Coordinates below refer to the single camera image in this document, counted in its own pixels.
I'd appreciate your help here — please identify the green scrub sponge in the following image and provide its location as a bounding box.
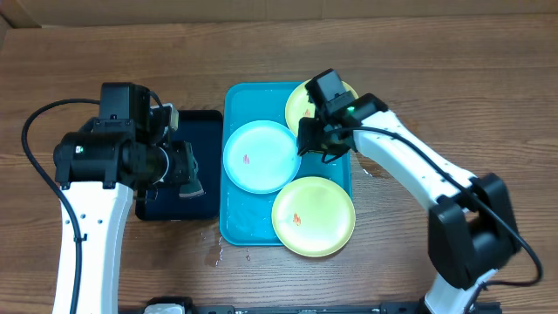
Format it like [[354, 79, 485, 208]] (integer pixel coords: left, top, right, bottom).
[[179, 179, 205, 199]]

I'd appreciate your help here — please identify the yellow plate top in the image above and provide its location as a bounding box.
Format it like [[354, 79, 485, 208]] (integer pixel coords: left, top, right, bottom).
[[284, 78, 359, 139]]

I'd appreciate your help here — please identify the yellow plate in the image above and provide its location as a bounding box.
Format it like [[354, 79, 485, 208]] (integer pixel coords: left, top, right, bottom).
[[271, 176, 356, 257], [284, 78, 359, 139]]

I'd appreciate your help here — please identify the light blue plate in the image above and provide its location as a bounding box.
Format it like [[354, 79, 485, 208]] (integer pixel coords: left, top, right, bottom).
[[222, 120, 302, 194]]

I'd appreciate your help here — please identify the yellow plate bottom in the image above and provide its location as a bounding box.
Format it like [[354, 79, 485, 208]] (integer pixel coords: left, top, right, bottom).
[[271, 176, 356, 257]]

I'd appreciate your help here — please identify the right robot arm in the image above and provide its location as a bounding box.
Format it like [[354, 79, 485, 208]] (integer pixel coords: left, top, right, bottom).
[[297, 92, 522, 313]]

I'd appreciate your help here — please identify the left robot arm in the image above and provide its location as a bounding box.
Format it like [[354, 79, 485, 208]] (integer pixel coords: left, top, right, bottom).
[[53, 83, 203, 313]]

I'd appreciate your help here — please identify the black plastic tray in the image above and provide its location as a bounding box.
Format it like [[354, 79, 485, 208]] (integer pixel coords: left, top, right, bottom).
[[135, 110, 223, 221]]

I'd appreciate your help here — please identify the teal plastic tray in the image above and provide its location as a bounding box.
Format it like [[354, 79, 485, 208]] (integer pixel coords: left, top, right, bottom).
[[220, 81, 352, 246]]

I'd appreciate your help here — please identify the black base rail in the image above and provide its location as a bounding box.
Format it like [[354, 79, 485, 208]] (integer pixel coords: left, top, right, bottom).
[[117, 296, 502, 314]]

